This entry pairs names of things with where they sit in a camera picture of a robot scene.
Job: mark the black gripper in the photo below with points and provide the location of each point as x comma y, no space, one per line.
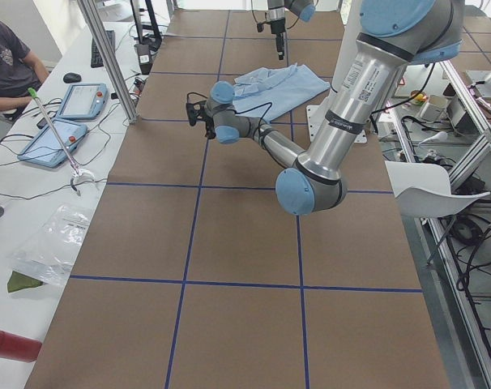
276,27
207,121

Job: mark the light blue button-up shirt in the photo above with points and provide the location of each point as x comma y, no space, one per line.
271,93

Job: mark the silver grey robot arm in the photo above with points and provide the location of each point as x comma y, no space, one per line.
393,34
302,9

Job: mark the grey teach pendant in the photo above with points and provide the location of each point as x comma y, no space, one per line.
45,150
83,101

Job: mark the black computer mouse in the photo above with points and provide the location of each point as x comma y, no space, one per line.
72,77

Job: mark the reacher grabber tool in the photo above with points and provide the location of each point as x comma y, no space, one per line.
78,172

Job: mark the white mug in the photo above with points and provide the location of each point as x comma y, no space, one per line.
433,108

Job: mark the seated person in grey shirt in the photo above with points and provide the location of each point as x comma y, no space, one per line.
20,69

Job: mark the clear plastic bag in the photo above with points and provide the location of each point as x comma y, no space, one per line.
50,253

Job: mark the white plastic chair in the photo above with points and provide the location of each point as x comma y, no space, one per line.
423,190

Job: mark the green cloth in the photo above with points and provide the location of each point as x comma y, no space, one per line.
19,281

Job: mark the dark red cylinder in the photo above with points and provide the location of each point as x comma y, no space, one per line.
18,348

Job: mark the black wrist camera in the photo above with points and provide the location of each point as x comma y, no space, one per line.
192,113

